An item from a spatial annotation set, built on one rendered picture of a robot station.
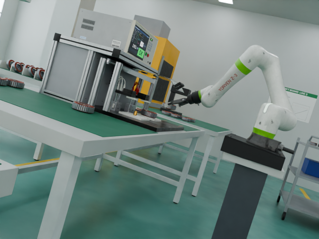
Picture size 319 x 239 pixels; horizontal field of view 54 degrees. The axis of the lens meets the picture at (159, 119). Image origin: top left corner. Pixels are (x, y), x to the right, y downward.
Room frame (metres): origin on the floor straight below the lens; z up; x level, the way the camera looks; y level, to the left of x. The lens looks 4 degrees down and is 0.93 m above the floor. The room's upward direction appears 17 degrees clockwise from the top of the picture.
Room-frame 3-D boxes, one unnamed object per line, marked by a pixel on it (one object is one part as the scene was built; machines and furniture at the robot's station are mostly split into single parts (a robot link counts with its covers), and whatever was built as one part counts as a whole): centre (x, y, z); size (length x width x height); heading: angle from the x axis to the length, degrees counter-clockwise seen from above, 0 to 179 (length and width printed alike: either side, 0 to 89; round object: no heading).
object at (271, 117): (1.79, -0.61, 0.98); 0.16 x 0.13 x 0.19; 129
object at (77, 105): (1.57, 0.39, 0.77); 0.11 x 0.11 x 0.04
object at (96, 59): (2.08, 0.36, 0.92); 0.66 x 0.01 x 0.30; 163
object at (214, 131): (4.34, -0.39, 0.38); 1.85 x 1.10 x 0.75; 163
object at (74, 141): (2.08, 0.35, 0.72); 2.20 x 1.01 x 0.05; 163
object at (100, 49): (2.10, 0.42, 1.09); 0.68 x 0.44 x 0.05; 163
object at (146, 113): (2.12, 0.08, 0.80); 0.11 x 0.11 x 0.04
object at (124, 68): (2.04, 0.21, 1.03); 0.62 x 0.01 x 0.03; 163
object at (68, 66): (1.81, 0.59, 0.91); 0.28 x 0.03 x 0.32; 73
